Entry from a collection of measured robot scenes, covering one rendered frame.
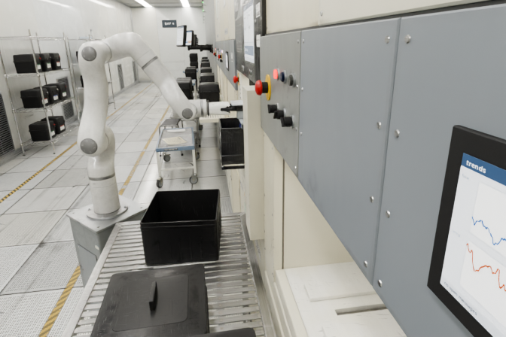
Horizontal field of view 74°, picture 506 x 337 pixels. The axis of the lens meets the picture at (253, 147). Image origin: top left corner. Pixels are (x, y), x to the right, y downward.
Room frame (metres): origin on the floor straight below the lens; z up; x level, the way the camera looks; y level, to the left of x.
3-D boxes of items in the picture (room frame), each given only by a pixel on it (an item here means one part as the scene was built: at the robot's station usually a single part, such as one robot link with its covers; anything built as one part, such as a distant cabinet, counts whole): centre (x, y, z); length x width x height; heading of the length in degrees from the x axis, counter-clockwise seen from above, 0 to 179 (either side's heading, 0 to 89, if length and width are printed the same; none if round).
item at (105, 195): (1.49, 0.72, 0.85); 0.19 x 0.19 x 0.18
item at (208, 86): (4.29, 0.54, 0.93); 0.30 x 0.28 x 0.26; 5
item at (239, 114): (1.58, 0.06, 1.11); 0.24 x 0.20 x 0.32; 8
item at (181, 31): (4.77, 0.77, 1.59); 0.50 x 0.41 x 0.36; 98
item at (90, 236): (1.49, 0.72, 0.38); 0.28 x 0.28 x 0.76; 53
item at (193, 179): (3.95, 0.92, 0.24); 0.97 x 0.52 x 0.48; 10
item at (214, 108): (1.57, 0.16, 1.25); 0.11 x 0.10 x 0.07; 98
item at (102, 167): (1.53, 0.73, 1.07); 0.19 x 0.12 x 0.24; 7
